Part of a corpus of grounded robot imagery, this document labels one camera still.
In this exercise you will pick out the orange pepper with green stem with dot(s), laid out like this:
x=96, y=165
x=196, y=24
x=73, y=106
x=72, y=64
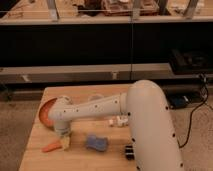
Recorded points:
x=51, y=147

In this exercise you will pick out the black device on shelf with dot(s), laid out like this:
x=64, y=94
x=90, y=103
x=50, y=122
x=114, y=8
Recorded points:
x=190, y=63

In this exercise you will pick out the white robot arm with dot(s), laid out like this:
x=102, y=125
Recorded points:
x=152, y=132

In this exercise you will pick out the blue sponge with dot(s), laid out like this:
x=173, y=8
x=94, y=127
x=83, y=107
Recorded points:
x=97, y=143

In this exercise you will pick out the pale yellow gripper tool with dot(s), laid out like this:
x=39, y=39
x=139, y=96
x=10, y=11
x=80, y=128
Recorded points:
x=65, y=142

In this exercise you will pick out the black striped box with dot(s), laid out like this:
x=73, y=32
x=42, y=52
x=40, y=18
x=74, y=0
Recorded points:
x=129, y=153

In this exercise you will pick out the orange bowl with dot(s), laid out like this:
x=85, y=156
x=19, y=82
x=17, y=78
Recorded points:
x=43, y=113

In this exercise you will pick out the white plastic bottle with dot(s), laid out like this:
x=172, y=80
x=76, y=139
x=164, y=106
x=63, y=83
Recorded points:
x=119, y=121

